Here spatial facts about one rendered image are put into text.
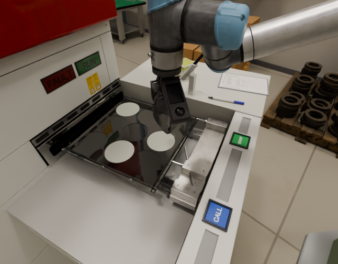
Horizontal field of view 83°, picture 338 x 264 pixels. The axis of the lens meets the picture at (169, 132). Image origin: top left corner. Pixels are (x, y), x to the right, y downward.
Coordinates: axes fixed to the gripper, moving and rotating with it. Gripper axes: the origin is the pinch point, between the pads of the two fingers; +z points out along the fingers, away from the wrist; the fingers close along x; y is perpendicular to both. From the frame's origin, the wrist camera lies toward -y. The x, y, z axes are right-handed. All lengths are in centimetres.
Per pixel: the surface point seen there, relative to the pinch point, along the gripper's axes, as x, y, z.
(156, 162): 4.9, -2.9, 9.8
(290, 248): -75, -23, 100
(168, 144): -0.9, 3.8, 9.6
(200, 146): -12.3, 1.7, 11.7
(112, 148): 18.3, 6.8, 9.7
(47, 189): 41.4, 1.5, 17.7
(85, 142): 27.8, 12.3, 9.8
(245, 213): -59, 4, 100
